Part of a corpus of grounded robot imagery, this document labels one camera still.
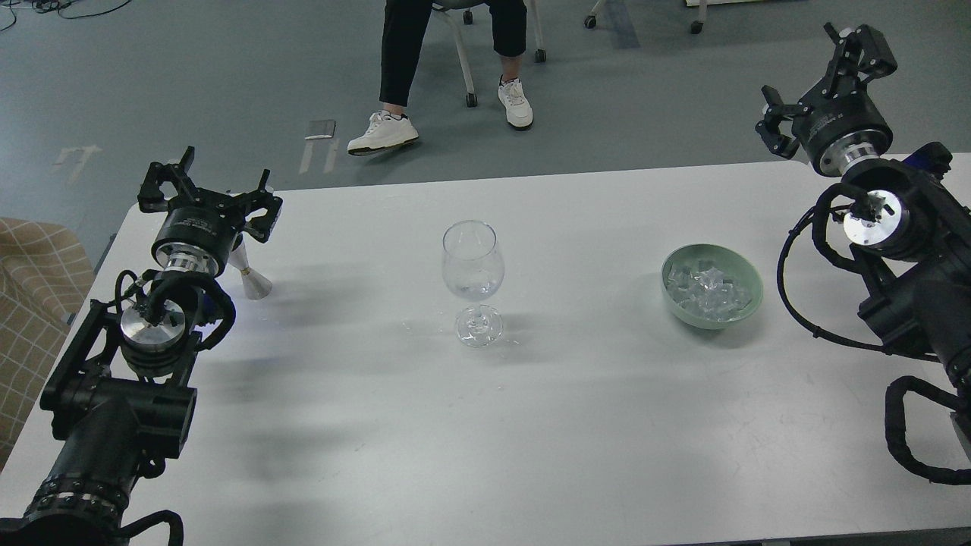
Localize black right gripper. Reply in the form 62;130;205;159
756;22;898;177

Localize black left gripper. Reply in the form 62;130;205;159
137;146;282;278

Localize steel double jigger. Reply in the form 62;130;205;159
228;234;273;300

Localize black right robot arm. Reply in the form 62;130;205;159
755;24;970;486

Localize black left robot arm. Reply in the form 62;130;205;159
2;146;282;545

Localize pile of ice cubes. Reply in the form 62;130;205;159
665;259;756;325

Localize clear wine glass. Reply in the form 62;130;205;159
442;220;505;348

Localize grey floor plate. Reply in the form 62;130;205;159
304;120;337;141

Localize beige checked cushion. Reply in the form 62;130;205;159
1;218;94;464

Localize green bowl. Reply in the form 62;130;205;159
660;244;764;331

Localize seated person in black trousers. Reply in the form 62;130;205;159
347;0;534;156

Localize office chair with castors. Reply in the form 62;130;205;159
429;0;548;108

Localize black floor cables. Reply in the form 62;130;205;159
0;0;131;31

